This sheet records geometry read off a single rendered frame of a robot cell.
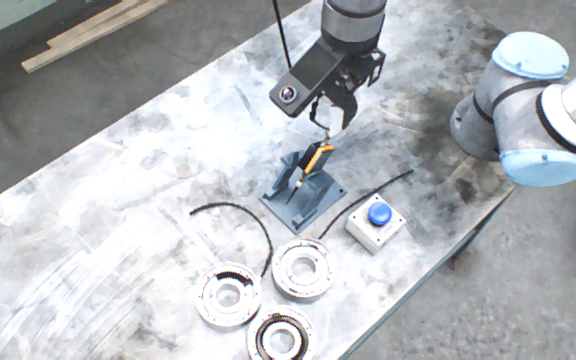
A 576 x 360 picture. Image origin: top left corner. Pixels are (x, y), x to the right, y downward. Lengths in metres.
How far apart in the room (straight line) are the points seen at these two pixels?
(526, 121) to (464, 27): 0.48
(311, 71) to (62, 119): 1.57
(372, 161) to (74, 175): 0.55
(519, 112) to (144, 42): 1.71
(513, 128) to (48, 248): 0.78
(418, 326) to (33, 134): 1.46
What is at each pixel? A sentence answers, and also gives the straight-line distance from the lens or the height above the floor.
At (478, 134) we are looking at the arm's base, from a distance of 1.12.
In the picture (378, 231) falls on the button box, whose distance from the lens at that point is 0.97.
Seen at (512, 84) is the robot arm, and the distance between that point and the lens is 1.01.
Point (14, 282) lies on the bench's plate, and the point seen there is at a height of 0.80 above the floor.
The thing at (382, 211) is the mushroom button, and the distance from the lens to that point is 0.95.
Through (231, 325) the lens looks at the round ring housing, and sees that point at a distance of 0.90.
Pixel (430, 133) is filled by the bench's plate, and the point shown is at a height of 0.80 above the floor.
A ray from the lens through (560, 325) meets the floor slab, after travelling 2.01.
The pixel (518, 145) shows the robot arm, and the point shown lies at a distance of 0.95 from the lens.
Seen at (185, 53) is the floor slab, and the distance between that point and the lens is 2.33.
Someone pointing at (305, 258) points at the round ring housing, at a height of 0.82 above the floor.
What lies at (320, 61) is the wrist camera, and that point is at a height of 1.15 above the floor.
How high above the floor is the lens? 1.70
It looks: 60 degrees down
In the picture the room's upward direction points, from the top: 6 degrees clockwise
